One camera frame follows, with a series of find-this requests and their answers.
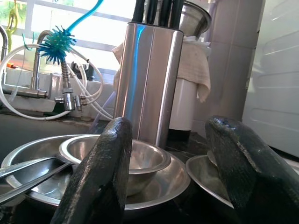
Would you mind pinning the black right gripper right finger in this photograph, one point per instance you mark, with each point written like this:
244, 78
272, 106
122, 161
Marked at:
247, 175

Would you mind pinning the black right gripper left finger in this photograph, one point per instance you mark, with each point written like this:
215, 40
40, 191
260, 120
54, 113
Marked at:
98, 182

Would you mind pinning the steel bowl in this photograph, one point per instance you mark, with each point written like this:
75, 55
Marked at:
211, 158
144, 161

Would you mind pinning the steel spoon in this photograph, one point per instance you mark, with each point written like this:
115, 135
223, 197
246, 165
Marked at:
23, 166
35, 184

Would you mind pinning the white plastic tube hoop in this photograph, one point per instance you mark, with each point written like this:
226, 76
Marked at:
46, 117

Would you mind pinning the dark green scouring pad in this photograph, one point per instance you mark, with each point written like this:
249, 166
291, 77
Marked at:
58, 108

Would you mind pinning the white water purifier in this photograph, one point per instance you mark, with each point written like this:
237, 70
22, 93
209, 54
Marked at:
182, 105

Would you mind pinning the white ribbed appliance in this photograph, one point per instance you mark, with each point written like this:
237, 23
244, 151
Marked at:
275, 81

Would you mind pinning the thin white plastic tube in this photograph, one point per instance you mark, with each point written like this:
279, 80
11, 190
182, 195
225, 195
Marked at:
100, 74

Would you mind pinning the steel knife block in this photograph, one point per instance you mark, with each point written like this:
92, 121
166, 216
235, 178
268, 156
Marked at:
149, 81

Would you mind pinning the black sill object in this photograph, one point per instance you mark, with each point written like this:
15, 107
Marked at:
78, 68

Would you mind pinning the blue bottle brush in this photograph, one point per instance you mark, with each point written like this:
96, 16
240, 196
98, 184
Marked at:
57, 45

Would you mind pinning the steel pot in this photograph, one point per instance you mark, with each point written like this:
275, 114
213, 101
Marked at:
196, 18

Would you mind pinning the steel flexible spray faucet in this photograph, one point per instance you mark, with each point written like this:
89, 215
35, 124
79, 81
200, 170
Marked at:
3, 39

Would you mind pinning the lime green hanging hook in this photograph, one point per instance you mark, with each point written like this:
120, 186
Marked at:
11, 21

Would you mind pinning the steel wall mixer tap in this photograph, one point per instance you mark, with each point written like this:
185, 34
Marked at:
67, 100

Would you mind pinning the white window frame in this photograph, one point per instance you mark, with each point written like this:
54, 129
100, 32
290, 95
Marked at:
30, 14

